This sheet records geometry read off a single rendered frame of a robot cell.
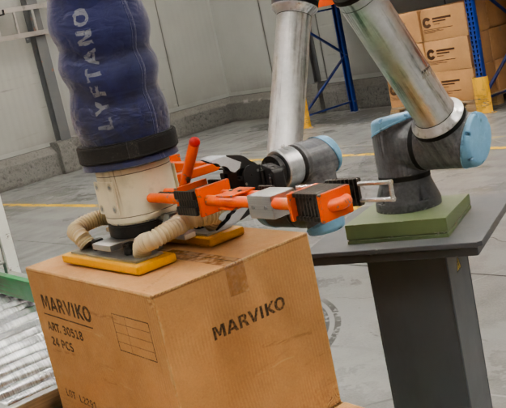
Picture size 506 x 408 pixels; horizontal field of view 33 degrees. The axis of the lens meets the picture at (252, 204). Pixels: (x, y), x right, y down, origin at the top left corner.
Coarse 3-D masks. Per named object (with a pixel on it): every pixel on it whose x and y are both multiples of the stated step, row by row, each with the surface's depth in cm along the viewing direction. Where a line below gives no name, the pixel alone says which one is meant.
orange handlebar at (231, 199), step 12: (180, 168) 224; (204, 168) 210; (216, 168) 212; (228, 192) 166; (240, 192) 164; (252, 192) 165; (216, 204) 167; (228, 204) 164; (240, 204) 161; (276, 204) 153; (336, 204) 143; (348, 204) 144
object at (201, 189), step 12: (204, 180) 179; (216, 180) 177; (228, 180) 175; (180, 192) 172; (192, 192) 169; (204, 192) 170; (216, 192) 172; (180, 204) 175; (192, 204) 172; (204, 204) 170; (204, 216) 170
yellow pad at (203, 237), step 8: (200, 232) 192; (208, 232) 190; (216, 232) 191; (224, 232) 189; (232, 232) 190; (240, 232) 192; (176, 240) 196; (184, 240) 194; (192, 240) 192; (200, 240) 189; (208, 240) 187; (216, 240) 187; (224, 240) 189
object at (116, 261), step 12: (96, 240) 195; (72, 252) 199; (84, 252) 196; (96, 252) 194; (108, 252) 191; (120, 252) 189; (132, 252) 184; (156, 252) 182; (168, 252) 182; (84, 264) 193; (96, 264) 188; (108, 264) 184; (120, 264) 181; (132, 264) 178; (144, 264) 176; (156, 264) 178
